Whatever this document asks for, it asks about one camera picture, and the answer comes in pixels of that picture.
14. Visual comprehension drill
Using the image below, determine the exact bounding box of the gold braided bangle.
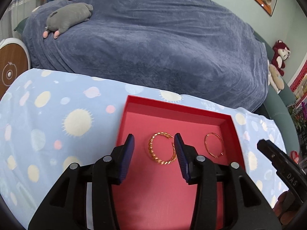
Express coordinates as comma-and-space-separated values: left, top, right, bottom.
148, 132, 177, 165

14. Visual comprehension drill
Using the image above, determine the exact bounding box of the thin gold bangle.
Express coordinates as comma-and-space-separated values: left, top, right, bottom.
204, 132, 224, 159

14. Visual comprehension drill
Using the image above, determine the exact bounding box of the person's right hand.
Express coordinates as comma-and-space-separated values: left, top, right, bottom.
273, 191, 306, 229

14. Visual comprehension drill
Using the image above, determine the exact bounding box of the red cardboard tray box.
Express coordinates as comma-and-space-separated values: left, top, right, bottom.
112, 96, 244, 229

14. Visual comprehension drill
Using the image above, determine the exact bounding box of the green sofa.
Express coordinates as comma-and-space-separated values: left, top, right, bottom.
253, 31, 300, 154

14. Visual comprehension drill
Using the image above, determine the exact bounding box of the light blue planet-print sheet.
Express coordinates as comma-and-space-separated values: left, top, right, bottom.
1, 69, 287, 227

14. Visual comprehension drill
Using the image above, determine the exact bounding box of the beige cookie plush toy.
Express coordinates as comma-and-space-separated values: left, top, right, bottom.
268, 64, 285, 94

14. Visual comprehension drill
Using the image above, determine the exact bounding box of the red monkey plush toy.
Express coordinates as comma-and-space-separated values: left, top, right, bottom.
271, 40, 291, 76

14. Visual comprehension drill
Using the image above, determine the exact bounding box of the dark blue plush blanket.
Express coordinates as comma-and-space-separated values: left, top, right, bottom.
22, 0, 268, 111

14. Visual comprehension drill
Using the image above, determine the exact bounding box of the grey plush mole toy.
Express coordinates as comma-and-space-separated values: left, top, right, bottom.
43, 3, 94, 39

